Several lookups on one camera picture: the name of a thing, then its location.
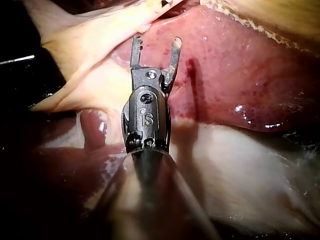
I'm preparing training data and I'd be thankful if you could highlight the right arm instrument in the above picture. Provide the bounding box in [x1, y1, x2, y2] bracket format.
[121, 68, 173, 154]

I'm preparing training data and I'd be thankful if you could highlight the right arm instrument jaw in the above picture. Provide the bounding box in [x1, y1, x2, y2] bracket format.
[162, 36, 183, 92]
[129, 34, 145, 70]

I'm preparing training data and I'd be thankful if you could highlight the pale fatty tissue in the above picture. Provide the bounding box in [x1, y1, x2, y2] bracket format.
[24, 0, 201, 113]
[159, 119, 320, 236]

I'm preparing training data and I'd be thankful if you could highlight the dark red liver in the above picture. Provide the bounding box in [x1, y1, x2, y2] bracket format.
[32, 4, 320, 226]

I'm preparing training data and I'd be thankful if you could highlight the thin steel wire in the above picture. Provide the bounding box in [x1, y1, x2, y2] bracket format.
[0, 55, 36, 65]

